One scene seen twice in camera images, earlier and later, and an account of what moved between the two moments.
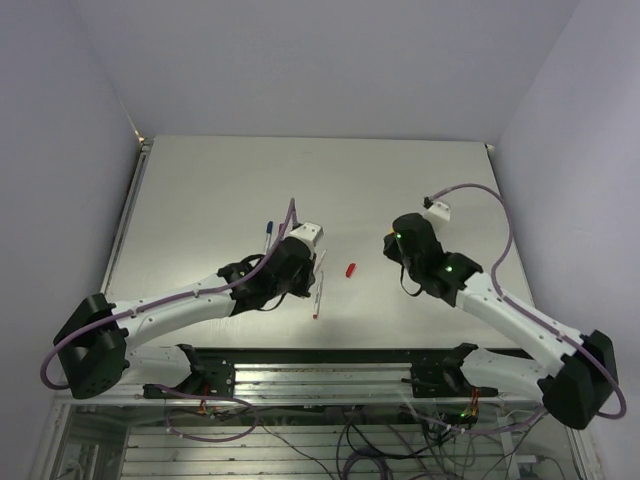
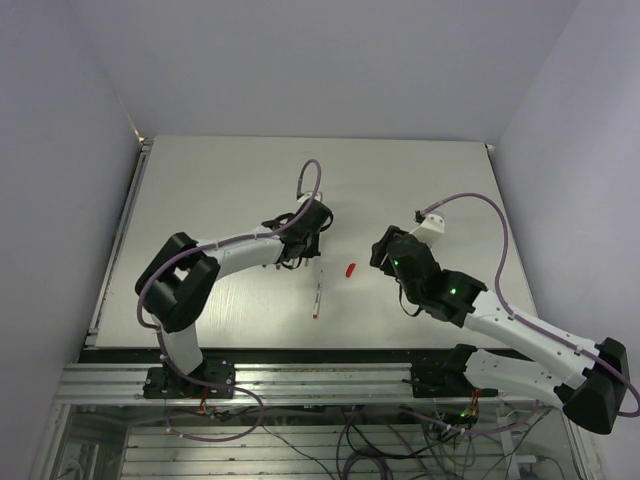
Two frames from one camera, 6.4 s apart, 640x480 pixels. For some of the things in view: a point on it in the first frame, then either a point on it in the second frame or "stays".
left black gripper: x=303 y=287 -> x=313 y=250
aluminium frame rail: x=300 y=384 stays
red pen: x=317 y=304 stays
